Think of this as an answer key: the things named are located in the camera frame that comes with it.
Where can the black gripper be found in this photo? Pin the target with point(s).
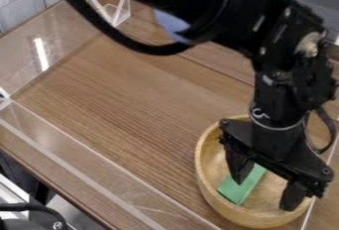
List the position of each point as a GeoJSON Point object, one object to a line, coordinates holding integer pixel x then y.
{"type": "Point", "coordinates": [277, 147]}

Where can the green rectangular block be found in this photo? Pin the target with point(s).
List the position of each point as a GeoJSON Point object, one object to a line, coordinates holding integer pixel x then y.
{"type": "Point", "coordinates": [237, 192]}

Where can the brown wooden bowl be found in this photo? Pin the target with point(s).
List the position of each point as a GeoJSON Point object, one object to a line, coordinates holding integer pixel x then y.
{"type": "Point", "coordinates": [257, 213]}

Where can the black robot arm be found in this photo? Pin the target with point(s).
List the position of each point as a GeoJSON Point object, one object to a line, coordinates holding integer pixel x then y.
{"type": "Point", "coordinates": [280, 35]}

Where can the clear acrylic tray wall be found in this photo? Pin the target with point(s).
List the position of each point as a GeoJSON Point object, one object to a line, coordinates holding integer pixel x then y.
{"type": "Point", "coordinates": [103, 122]}

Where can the clear acrylic corner bracket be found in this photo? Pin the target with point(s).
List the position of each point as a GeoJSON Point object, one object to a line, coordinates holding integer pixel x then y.
{"type": "Point", "coordinates": [115, 13]}

